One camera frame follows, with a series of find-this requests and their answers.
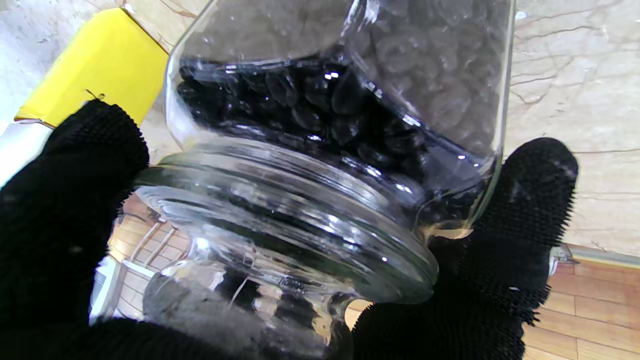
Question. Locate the domed glass jar lid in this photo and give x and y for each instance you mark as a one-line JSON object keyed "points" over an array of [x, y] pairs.
{"points": [[280, 225]]}

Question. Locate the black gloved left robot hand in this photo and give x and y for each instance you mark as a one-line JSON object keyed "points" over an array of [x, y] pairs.
{"points": [[55, 225]]}

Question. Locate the glass jar with coffee beans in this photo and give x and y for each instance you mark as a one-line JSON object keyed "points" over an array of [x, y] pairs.
{"points": [[325, 100]]}

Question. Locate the yellow coffee jar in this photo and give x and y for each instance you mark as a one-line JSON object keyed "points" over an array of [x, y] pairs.
{"points": [[105, 65]]}

